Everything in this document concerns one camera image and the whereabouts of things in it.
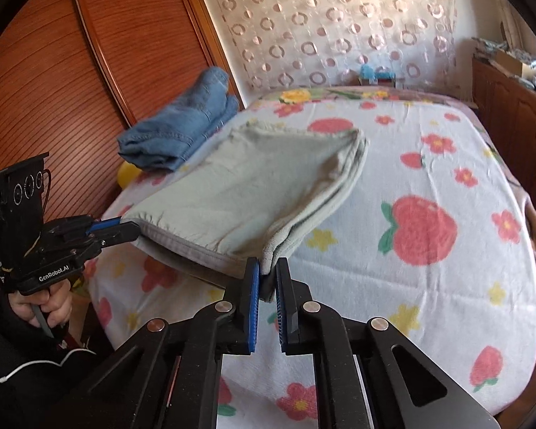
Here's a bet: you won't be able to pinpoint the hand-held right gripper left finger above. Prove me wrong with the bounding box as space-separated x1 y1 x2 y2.
78 257 262 429

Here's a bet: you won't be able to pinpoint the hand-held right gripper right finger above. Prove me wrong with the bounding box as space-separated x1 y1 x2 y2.
274 257 501 429

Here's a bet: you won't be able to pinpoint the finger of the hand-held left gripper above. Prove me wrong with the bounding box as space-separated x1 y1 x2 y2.
86 217 122 235
94 222 141 248

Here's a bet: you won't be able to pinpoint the grey-green pants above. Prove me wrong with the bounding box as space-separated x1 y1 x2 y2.
120 125 369 278

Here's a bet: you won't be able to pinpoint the person's left hand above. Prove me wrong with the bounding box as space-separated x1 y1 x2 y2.
10 279 74 328

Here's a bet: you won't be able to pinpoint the yellow plush toy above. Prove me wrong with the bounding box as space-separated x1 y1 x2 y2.
118 161 143 187

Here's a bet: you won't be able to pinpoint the strawberry flower print bed sheet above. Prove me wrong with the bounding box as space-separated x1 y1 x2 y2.
89 94 536 429

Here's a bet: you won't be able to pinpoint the folded blue jeans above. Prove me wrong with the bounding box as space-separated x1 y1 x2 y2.
117 67 239 171

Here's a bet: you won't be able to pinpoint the person's black jacket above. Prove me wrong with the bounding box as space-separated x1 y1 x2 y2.
0 250 117 429

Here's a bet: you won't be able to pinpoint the wooden slatted wardrobe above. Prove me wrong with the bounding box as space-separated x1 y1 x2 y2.
0 0 244 188

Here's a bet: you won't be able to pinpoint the bright floral pillow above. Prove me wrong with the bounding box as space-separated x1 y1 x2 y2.
261 86 412 103

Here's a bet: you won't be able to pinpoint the blue toy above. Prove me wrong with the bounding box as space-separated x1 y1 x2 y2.
359 65 396 85

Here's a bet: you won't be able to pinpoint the sheer curtain with circles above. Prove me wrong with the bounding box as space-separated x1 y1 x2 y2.
205 0 457 90

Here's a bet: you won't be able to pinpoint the long wooden cabinet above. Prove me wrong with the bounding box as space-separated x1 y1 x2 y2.
471 54 536 197

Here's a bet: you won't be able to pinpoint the open cardboard box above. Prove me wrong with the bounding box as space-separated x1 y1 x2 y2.
491 49 536 77

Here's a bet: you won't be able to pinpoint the patterned cloth pile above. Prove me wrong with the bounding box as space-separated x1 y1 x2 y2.
473 38 536 61

